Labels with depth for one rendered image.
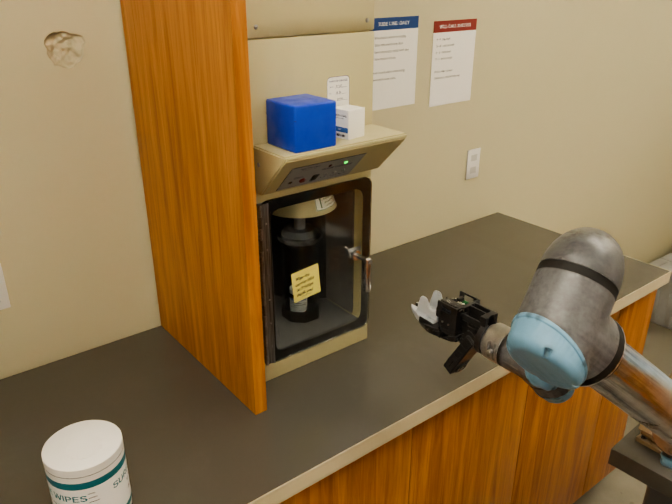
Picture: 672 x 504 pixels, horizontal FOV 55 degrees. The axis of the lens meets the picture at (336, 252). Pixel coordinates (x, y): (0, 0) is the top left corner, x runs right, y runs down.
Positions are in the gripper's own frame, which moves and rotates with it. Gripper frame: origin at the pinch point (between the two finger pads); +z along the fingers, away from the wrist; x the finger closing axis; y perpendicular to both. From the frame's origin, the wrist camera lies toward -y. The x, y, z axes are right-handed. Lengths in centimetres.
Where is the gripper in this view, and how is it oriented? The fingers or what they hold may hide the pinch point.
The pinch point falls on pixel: (418, 309)
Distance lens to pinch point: 143.1
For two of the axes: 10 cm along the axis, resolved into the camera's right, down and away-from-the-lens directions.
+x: -7.8, 2.5, -5.7
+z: -6.2, -3.2, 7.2
